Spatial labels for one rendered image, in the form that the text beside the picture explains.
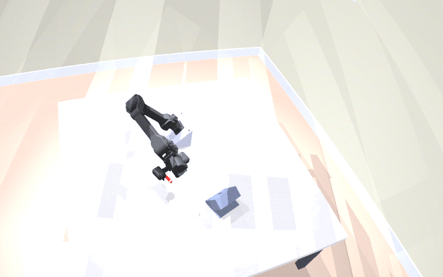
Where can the light blue square panel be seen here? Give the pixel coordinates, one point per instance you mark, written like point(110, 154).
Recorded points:
point(224, 201)

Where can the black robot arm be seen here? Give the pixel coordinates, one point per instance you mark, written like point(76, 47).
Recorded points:
point(137, 109)

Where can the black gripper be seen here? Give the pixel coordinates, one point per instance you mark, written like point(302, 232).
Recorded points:
point(159, 172)

